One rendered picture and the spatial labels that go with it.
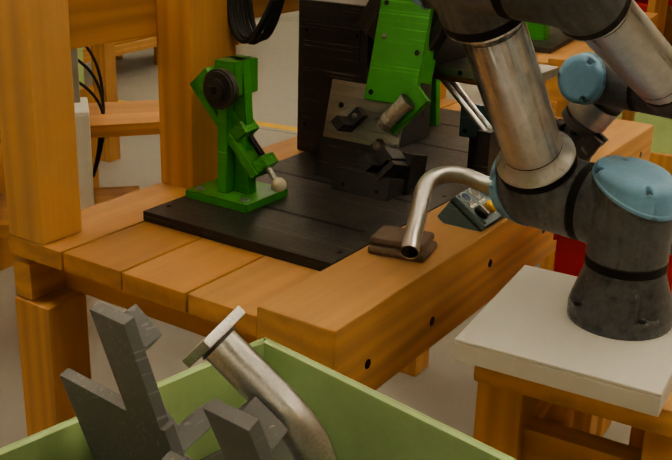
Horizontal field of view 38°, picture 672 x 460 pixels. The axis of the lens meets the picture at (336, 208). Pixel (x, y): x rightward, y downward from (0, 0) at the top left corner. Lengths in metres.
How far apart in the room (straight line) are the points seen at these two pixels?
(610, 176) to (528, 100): 0.16
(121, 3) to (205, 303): 0.66
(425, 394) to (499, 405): 1.59
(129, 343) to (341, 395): 0.37
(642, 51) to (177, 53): 0.98
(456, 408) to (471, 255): 1.31
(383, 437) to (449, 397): 1.94
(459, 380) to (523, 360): 1.77
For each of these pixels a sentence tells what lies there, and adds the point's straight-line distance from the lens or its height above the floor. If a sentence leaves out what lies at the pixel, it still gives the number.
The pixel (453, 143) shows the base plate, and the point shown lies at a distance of 2.33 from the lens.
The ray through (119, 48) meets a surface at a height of 0.22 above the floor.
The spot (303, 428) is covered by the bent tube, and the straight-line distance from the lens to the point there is 0.73.
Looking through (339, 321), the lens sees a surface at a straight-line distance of 1.39.
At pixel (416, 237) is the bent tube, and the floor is 0.95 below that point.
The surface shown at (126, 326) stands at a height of 1.15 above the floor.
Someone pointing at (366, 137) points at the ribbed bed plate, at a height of 0.99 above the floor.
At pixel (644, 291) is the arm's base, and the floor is 0.96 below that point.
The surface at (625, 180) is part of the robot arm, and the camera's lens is 1.38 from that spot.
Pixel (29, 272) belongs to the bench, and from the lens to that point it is 1.81.
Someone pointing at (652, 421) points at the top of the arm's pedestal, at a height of 0.83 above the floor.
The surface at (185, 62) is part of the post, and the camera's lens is 1.94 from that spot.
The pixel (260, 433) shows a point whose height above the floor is 1.13.
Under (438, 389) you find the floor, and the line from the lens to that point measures 3.07.
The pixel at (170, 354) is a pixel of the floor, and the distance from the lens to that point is 3.25.
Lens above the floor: 1.50
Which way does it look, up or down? 19 degrees down
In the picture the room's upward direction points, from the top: 2 degrees clockwise
